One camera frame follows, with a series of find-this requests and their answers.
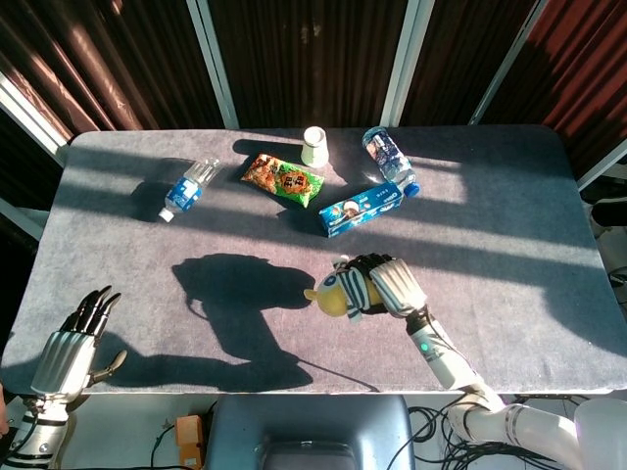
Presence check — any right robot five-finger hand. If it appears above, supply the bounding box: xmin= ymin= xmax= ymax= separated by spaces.
xmin=345 ymin=253 xmax=428 ymax=319

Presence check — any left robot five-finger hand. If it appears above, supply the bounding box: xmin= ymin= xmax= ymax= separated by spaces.
xmin=30 ymin=285 xmax=128 ymax=399

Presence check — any yellow plush toy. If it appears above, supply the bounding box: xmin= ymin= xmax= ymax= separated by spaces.
xmin=303 ymin=255 xmax=389 ymax=325

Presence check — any blue cookie box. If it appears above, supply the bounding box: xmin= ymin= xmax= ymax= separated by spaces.
xmin=318 ymin=181 xmax=407 ymax=239

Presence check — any grey table cloth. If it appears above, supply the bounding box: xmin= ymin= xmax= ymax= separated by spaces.
xmin=0 ymin=124 xmax=627 ymax=396

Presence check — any clear bottle with blue cap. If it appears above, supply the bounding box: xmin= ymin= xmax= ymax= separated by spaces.
xmin=361 ymin=126 xmax=422 ymax=198

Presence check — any orange box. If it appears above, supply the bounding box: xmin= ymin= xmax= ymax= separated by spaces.
xmin=174 ymin=414 xmax=205 ymax=467

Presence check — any orange and green snack bag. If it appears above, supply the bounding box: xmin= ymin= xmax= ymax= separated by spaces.
xmin=239 ymin=152 xmax=326 ymax=210

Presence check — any white paper cup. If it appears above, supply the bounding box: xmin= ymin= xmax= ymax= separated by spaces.
xmin=301 ymin=125 xmax=329 ymax=167

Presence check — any blue-grey robot torso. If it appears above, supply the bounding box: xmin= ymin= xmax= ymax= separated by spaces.
xmin=203 ymin=394 xmax=417 ymax=470

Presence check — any clear bottle with blue label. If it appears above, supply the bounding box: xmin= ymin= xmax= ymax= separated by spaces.
xmin=157 ymin=157 xmax=222 ymax=224

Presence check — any brown curtain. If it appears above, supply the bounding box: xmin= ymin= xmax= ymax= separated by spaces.
xmin=0 ymin=0 xmax=627 ymax=236

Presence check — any black cable tangle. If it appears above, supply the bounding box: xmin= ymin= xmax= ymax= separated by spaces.
xmin=407 ymin=397 xmax=564 ymax=470

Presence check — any white window frame bar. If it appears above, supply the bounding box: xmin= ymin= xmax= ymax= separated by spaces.
xmin=380 ymin=0 xmax=433 ymax=128
xmin=468 ymin=0 xmax=548 ymax=126
xmin=0 ymin=72 xmax=71 ymax=165
xmin=576 ymin=141 xmax=627 ymax=193
xmin=185 ymin=0 xmax=240 ymax=130

